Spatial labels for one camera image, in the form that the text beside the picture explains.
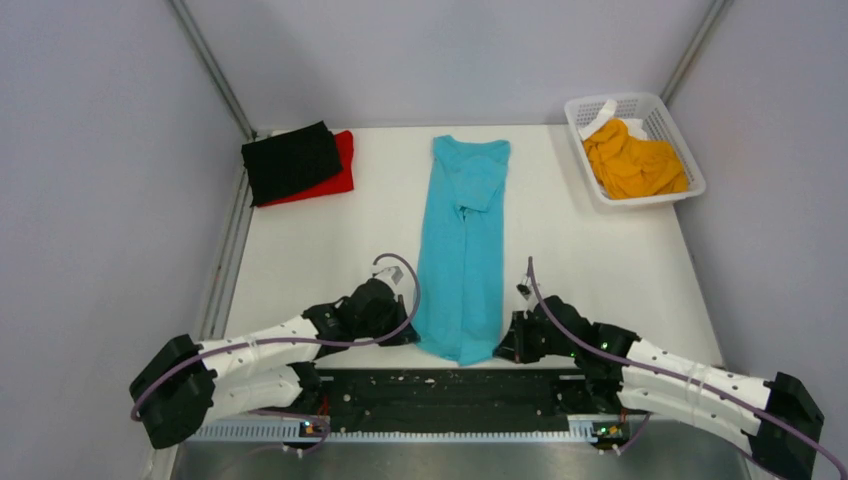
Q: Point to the white cable duct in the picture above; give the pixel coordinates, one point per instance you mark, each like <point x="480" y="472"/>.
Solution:
<point x="255" y="429"/>

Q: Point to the left aluminium frame post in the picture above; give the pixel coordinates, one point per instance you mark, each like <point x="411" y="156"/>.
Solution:
<point x="203" y="51"/>

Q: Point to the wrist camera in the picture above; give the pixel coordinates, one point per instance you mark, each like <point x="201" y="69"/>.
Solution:
<point x="392" y="276"/>
<point x="524" y="291"/>

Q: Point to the right aluminium frame post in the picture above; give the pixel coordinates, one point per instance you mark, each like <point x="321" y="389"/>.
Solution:
<point x="717" y="10"/>

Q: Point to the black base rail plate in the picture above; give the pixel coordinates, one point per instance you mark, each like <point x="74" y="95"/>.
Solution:
<point x="459" y="401"/>

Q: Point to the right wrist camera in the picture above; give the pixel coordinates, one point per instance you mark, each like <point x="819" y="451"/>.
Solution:
<point x="524" y="291"/>

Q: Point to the orange t-shirt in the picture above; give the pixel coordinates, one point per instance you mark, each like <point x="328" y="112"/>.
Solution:
<point x="629" y="168"/>

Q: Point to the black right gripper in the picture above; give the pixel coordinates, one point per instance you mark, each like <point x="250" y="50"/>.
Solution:
<point x="514" y="347"/>

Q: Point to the white cloth in basket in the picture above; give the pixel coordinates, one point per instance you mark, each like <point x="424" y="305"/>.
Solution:
<point x="605" y="114"/>

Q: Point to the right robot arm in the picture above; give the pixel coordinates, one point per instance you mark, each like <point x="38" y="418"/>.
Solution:
<point x="775" y="421"/>

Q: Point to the white plastic basket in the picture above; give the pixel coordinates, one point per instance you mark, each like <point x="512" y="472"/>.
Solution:
<point x="659" y="125"/>

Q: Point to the folded black t-shirt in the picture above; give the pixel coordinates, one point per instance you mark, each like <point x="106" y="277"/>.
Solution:
<point x="290" y="163"/>

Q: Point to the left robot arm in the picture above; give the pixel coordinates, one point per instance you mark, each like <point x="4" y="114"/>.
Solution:
<point x="188" y="385"/>

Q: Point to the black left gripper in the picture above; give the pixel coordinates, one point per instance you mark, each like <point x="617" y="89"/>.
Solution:
<point x="397" y="306"/>

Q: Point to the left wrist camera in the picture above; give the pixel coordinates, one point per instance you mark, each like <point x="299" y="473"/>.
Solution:
<point x="392" y="276"/>

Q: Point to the cyan t-shirt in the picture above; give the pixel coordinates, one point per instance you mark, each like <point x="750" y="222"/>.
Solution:
<point x="461" y="258"/>

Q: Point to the aluminium frame post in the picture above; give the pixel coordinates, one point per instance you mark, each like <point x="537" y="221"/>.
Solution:
<point x="203" y="51"/>
<point x="717" y="10"/>

